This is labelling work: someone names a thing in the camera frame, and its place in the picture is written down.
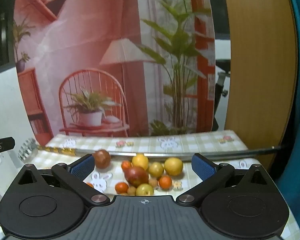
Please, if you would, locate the printed room backdrop poster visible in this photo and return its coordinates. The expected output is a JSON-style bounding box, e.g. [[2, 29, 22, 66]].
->
[[13, 0, 216, 140]]

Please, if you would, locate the wooden door panel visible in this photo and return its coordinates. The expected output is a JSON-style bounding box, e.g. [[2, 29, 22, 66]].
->
[[221, 0, 298, 165]]

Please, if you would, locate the large yellow orange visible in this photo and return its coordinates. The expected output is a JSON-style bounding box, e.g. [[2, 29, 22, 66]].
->
[[164, 157, 184, 176]]

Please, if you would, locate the yellow lemon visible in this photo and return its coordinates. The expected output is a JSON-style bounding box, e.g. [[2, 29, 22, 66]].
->
[[132, 154, 149, 170]]

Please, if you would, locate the black exercise bike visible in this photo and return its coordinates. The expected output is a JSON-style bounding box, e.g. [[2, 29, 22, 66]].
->
[[211, 59, 232, 132]]

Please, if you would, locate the small tangerine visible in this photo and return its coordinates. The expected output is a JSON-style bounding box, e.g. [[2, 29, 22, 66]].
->
[[121, 160, 132, 172]]

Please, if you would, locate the dark red apple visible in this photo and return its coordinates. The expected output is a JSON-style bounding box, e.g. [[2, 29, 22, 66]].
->
[[93, 149, 111, 169]]

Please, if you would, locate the red yellow apple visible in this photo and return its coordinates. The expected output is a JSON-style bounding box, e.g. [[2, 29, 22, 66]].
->
[[124, 166, 149, 187]]

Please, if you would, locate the green plum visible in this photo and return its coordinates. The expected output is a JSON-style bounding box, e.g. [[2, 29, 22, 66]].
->
[[148, 162, 165, 178], [135, 183, 154, 196]]

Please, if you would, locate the long metal back scratcher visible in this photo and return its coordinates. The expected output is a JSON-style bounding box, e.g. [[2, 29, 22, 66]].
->
[[17, 138, 281, 161]]

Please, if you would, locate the checkered bunny tablecloth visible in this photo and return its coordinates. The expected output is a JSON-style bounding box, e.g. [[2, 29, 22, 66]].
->
[[0, 130, 300, 239]]

